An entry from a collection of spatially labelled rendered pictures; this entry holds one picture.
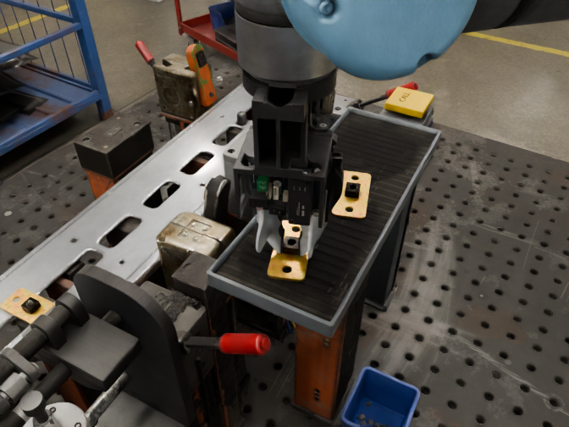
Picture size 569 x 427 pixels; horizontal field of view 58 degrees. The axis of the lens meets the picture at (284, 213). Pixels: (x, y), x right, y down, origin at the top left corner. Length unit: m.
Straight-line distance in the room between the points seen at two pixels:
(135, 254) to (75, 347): 0.31
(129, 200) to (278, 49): 0.58
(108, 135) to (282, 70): 0.68
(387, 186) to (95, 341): 0.37
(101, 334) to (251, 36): 0.30
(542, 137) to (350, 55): 2.95
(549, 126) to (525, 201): 1.85
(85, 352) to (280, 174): 0.24
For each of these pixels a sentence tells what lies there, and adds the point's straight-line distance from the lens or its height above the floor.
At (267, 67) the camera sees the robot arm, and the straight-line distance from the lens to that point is 0.36.
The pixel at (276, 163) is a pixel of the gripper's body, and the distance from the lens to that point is 0.38.
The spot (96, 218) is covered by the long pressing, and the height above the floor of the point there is 1.00.
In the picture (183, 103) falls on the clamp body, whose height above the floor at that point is 0.99.
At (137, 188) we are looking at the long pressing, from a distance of 0.91.
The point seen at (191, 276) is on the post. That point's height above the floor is 1.10.
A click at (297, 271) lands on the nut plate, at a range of 0.52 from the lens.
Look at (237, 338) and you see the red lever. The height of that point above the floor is 1.14.
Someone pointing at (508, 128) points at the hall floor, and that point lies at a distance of 3.16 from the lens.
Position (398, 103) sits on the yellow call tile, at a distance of 0.81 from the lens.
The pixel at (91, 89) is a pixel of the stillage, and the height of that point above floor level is 0.17.
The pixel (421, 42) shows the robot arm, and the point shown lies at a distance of 0.24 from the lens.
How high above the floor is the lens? 1.55
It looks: 42 degrees down
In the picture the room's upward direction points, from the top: straight up
